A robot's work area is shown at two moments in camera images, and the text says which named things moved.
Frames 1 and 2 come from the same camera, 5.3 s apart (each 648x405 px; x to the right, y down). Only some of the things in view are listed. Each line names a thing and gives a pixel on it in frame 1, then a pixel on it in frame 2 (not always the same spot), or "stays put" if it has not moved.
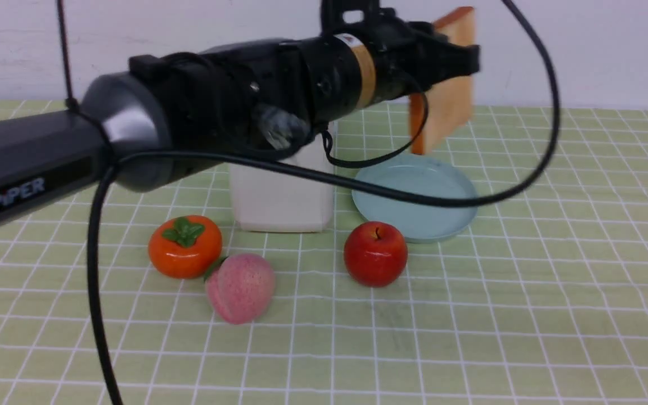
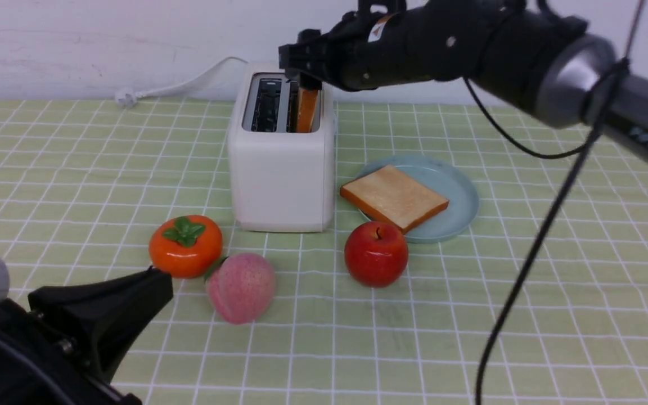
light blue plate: x=419 y=221 stays put
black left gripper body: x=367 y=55 to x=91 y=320
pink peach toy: x=240 y=287 stays put
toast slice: x=450 y=104 to x=395 y=197
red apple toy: x=376 y=253 stays put
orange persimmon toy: x=185 y=247 stays put
